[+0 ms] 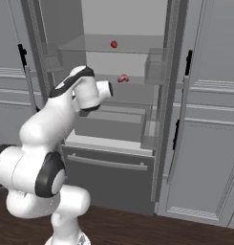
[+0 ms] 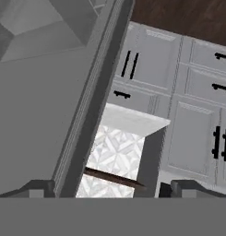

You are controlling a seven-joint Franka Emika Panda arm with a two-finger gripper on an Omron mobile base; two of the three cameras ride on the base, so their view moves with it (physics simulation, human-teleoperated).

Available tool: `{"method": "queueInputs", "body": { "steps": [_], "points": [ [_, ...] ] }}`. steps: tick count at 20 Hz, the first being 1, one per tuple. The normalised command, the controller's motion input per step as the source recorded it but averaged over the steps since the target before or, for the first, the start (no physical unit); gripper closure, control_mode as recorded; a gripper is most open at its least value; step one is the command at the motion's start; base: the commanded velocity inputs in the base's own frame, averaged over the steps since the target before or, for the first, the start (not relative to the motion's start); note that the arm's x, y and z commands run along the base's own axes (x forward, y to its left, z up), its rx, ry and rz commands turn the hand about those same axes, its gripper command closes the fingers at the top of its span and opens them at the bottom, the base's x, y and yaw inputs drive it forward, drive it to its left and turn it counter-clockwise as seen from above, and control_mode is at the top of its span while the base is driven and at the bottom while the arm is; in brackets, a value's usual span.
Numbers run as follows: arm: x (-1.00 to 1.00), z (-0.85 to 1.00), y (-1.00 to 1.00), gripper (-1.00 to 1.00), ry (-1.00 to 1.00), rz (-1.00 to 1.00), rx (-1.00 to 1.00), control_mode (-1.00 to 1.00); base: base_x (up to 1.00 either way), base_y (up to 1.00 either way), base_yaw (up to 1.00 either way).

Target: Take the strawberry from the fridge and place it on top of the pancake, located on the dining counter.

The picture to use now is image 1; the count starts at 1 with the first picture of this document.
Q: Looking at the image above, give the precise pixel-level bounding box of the glass fridge shelf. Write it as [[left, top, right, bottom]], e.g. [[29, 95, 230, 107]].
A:
[[58, 33, 166, 55], [93, 73, 160, 86]]

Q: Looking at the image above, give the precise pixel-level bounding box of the grey right fridge door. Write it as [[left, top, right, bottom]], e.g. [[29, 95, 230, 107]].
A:
[[140, 0, 234, 230]]

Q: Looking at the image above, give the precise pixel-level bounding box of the grey fridge door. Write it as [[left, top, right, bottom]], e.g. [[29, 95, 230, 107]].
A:
[[140, 0, 234, 230], [0, 0, 64, 148]]

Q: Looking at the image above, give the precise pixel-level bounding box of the grey fridge body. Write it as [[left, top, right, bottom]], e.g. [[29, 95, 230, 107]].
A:
[[36, 0, 170, 217]]

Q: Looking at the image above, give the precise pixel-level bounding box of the grey left fridge door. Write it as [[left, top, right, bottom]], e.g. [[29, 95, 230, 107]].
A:
[[0, 0, 64, 148]]

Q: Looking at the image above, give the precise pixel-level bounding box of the clear door bin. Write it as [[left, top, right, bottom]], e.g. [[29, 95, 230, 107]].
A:
[[143, 47, 169, 86], [139, 109, 161, 150], [41, 42, 64, 74]]

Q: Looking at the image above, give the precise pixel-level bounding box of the red food piece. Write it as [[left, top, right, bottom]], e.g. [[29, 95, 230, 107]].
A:
[[117, 74, 130, 84]]

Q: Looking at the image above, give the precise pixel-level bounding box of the dark grey freezer drawer front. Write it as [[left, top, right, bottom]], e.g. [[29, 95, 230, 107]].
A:
[[61, 145, 157, 217]]

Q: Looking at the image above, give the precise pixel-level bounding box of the grey freezer drawer handle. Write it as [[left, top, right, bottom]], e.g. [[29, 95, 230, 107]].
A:
[[67, 153, 149, 172]]

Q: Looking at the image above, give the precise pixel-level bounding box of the right fridge door handle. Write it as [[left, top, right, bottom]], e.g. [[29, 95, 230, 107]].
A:
[[166, 49, 194, 186]]

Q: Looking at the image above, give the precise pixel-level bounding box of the fridge door handle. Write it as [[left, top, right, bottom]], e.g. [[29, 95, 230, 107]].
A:
[[166, 49, 194, 186], [17, 43, 39, 113]]

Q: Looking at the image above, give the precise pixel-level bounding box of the left fridge door handle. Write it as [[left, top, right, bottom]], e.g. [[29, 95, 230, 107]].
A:
[[17, 43, 39, 113]]

